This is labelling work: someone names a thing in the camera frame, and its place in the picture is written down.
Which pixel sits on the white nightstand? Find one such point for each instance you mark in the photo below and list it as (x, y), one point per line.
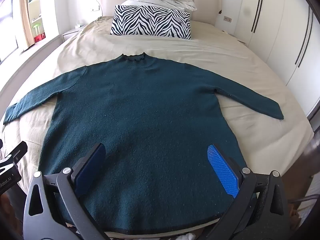
(71, 32)

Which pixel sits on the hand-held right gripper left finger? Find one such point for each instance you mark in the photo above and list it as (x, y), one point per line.
(93, 162)

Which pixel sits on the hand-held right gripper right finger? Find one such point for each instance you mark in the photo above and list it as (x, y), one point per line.
(222, 170)

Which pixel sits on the wall socket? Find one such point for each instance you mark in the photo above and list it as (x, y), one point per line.
(227, 18)

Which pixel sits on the zebra print pillow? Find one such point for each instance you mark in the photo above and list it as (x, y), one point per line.
(150, 22)

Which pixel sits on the dark teal knit sweater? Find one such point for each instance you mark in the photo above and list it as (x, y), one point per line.
(150, 105)

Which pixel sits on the tan curtain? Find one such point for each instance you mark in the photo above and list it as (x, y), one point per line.
(23, 17)

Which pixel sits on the cream open shelf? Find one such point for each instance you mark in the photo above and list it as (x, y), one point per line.
(35, 7)

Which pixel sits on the bed with beige sheet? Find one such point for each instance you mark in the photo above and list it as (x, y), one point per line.
(212, 50)

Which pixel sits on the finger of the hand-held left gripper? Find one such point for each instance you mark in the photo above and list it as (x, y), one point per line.
(16, 153)

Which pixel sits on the white wall switch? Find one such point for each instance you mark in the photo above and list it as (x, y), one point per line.
(95, 8)

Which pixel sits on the white wardrobe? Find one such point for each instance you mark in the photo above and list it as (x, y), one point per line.
(280, 25)

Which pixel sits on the black framed window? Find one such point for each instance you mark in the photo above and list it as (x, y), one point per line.
(7, 30)

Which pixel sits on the green plastic item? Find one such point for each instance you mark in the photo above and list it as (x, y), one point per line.
(36, 28)

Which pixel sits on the red box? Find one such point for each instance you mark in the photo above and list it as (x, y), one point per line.
(38, 38)

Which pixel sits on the white cloth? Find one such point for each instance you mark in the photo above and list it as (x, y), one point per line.
(186, 237)

